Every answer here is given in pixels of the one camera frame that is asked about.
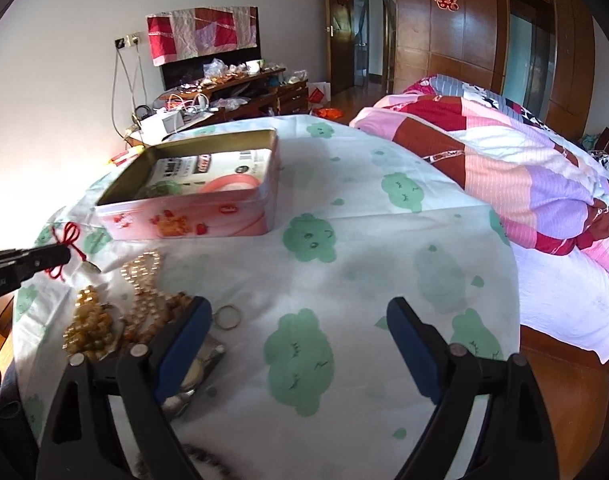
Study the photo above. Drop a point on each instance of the black television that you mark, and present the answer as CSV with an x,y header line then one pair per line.
x,y
184,72

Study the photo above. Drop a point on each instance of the pink tin box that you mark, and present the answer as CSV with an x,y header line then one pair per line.
x,y
184,220

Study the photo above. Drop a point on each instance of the wooden door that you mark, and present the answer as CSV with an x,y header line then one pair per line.
x,y
340,45

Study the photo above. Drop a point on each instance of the patchwork quilt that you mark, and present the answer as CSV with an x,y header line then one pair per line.
x,y
509,170

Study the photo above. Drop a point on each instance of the white bed sheet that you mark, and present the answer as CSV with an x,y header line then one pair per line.
x,y
574,310

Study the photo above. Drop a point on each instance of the clear plastic bag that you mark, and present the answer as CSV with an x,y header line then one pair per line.
x,y
214,69
229,103

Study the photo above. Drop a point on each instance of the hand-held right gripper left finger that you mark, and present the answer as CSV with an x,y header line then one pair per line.
x,y
184,345

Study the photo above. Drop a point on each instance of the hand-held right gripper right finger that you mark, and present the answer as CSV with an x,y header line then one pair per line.
x,y
414,355

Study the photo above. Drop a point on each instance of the white cardboard box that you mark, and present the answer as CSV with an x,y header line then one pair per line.
x,y
164,122

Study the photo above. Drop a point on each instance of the red and white cloth cover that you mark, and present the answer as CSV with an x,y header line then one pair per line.
x,y
204,30

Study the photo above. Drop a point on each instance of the orange plastic bag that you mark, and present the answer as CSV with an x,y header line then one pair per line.
x,y
329,113

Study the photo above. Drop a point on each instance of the wooden wardrobe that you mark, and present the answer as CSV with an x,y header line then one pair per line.
x,y
464,50

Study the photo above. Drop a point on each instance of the wall socket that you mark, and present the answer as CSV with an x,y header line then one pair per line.
x,y
129,40

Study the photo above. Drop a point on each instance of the red packet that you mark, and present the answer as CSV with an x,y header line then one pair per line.
x,y
124,156

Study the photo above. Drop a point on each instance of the red and white shopping bag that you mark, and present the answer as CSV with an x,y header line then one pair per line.
x,y
318,96

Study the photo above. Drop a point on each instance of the cluttered wooden desk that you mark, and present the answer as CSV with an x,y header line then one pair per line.
x,y
264,102

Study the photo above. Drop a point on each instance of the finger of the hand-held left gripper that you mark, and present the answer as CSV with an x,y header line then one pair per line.
x,y
29,266
39,253

